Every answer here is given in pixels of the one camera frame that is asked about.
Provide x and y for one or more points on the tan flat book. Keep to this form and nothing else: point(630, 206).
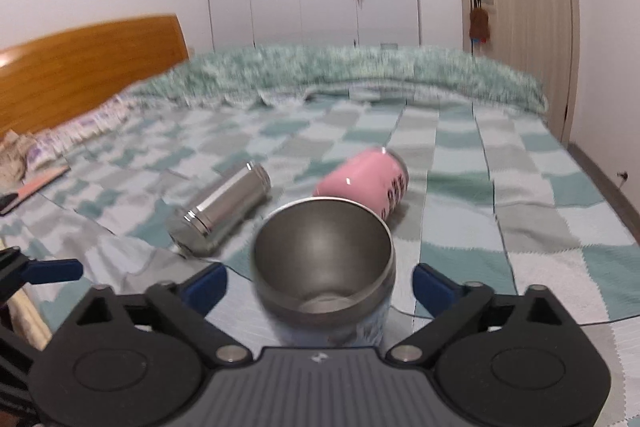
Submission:
point(42, 182)

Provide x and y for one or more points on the green checked blanket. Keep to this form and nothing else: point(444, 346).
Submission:
point(500, 187)

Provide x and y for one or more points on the floral pillow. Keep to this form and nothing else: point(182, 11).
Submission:
point(75, 132)

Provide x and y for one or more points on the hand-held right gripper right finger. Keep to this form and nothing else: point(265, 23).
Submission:
point(432, 289)

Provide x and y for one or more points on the green patterned quilt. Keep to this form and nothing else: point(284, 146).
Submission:
point(350, 67)

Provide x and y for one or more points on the silver steel flask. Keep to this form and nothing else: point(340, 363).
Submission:
point(220, 207)

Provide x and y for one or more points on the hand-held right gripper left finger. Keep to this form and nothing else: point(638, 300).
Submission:
point(207, 288)

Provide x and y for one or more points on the pink cup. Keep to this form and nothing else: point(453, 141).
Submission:
point(360, 179)

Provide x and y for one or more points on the steel cup with printed sleeve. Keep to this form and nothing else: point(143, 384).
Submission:
point(320, 257)

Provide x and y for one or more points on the brown plush toy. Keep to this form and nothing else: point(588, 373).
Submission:
point(480, 24)

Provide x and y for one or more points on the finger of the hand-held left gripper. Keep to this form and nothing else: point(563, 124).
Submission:
point(52, 271)

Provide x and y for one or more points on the wooden headboard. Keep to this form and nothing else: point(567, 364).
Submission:
point(75, 72)

